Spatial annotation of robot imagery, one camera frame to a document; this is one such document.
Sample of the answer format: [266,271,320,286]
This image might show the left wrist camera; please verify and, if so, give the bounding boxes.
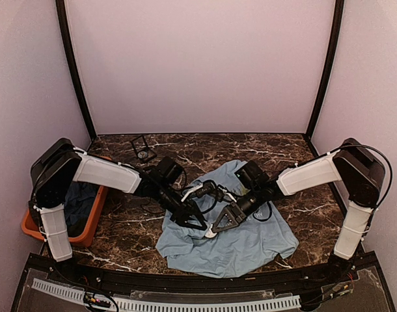
[181,180,217,202]

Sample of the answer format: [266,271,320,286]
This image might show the dark clothes in bin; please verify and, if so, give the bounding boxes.
[64,182,99,237]

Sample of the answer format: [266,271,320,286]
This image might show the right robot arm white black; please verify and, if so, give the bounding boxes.
[210,138,393,282]

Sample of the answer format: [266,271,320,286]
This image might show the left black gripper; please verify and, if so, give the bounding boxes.
[154,181,207,230]

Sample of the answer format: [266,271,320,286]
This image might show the light blue printed t-shirt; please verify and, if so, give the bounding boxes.
[155,159,299,280]

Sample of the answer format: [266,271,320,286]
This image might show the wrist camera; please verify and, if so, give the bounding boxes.
[217,185,239,203]
[181,180,217,202]

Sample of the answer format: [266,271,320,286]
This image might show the black frame post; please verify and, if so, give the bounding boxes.
[55,0,97,142]
[305,0,345,140]

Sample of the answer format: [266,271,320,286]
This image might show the white slotted cable duct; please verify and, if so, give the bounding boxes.
[31,278,301,311]

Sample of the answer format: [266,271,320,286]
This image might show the black right frame post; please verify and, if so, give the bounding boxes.
[305,0,345,140]

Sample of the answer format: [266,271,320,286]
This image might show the black left frame post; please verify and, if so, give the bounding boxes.
[55,0,97,142]

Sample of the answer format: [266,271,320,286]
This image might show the orange plastic bin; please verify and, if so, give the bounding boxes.
[21,153,108,247]

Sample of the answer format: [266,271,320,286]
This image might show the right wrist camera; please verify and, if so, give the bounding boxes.
[217,185,239,203]

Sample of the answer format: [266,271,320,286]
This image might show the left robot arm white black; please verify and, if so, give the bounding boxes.
[29,138,208,283]

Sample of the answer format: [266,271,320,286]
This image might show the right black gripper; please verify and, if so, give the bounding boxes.
[212,185,264,232]

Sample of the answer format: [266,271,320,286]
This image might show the black front table rail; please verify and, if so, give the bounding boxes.
[24,252,377,295]

